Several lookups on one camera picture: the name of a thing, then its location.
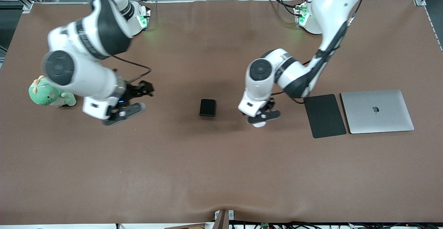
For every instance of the white computer mouse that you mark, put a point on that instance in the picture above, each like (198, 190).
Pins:
(259, 124)

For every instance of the small black box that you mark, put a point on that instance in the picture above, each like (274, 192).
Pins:
(207, 107)

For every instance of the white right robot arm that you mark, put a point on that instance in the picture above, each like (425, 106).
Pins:
(90, 76)

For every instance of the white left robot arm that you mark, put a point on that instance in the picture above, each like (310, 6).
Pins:
(332, 0)

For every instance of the black mouse pad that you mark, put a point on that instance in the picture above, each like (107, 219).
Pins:
(325, 116)

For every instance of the brown table cover mat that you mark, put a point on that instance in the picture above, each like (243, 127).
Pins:
(173, 170)

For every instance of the green plush dinosaur toy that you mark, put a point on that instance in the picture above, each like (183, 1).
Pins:
(43, 95)

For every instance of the silver closed laptop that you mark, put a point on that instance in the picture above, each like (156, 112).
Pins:
(377, 121)

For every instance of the brown wooden piece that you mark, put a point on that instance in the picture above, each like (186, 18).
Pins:
(187, 227)

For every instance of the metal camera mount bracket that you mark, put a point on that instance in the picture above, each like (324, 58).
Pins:
(223, 220)

